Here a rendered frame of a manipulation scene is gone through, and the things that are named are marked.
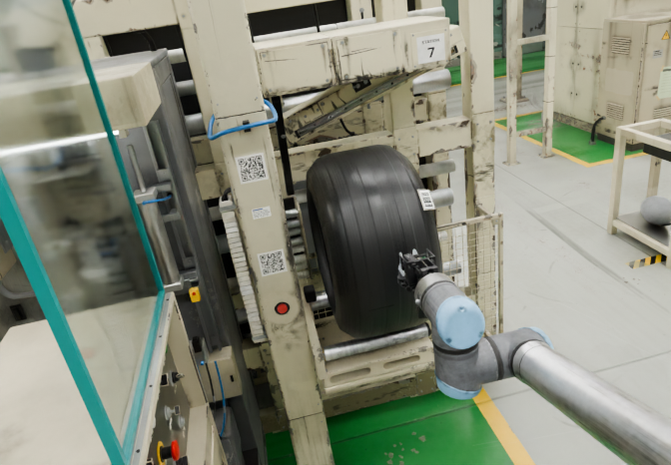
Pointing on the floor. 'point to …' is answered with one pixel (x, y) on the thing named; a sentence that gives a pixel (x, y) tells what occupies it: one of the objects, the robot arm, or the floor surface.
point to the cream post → (257, 194)
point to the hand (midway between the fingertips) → (405, 265)
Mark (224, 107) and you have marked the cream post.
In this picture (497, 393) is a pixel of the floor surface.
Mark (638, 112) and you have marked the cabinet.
